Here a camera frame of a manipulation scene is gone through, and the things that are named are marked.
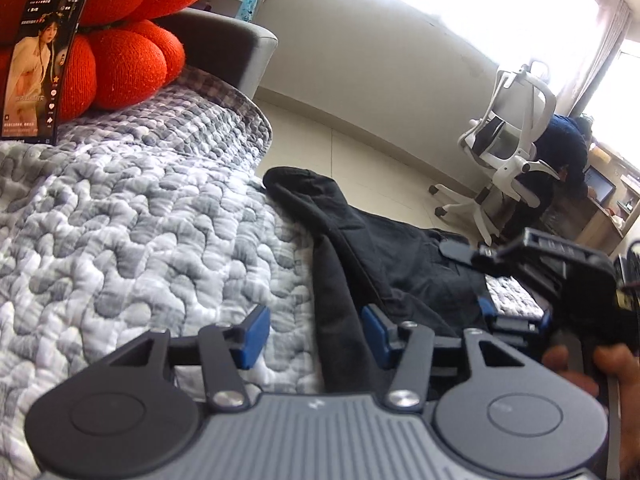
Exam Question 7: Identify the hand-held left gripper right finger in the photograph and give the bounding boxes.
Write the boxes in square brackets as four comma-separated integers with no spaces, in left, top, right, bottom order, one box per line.
[361,304,533,411]

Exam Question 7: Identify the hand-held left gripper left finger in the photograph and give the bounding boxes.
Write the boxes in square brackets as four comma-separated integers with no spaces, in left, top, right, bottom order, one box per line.
[105,304,272,413]

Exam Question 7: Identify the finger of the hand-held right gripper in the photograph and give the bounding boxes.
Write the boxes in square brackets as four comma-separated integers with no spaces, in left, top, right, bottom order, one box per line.
[477,294,553,346]
[439,239,528,275]

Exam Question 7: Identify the black pants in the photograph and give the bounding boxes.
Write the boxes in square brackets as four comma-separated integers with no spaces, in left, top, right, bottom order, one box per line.
[262,166,501,396]

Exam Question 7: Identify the person's right hand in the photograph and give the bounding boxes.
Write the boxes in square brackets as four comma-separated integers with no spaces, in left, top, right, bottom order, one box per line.
[541,344,640,480]

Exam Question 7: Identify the wooden desk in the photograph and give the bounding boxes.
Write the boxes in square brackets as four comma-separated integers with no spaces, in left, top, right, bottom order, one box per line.
[545,142,640,256]

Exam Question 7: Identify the laptop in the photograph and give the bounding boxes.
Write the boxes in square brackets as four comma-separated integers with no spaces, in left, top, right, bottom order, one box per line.
[584,166,617,205]

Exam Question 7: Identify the white office chair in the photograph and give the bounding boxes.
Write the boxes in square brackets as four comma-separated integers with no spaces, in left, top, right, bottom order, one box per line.
[429,60,561,246]

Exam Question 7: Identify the grey patterned quilt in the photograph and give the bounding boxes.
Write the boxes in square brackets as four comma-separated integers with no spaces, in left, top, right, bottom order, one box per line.
[0,62,546,461]

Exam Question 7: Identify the grey curtain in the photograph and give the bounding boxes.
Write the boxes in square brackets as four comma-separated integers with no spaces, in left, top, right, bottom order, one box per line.
[555,0,632,116]

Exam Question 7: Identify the grey sofa armrest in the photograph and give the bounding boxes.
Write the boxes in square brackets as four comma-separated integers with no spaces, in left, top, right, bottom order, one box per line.
[160,7,279,101]

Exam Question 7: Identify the red flower cushion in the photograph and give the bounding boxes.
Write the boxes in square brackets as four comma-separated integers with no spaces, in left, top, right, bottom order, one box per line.
[0,0,211,133]

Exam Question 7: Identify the blue plastic bag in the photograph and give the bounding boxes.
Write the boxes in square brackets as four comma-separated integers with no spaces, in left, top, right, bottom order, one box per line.
[235,0,266,23]

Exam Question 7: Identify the smartphone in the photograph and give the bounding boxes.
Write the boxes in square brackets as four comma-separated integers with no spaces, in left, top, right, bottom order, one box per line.
[0,0,88,146]

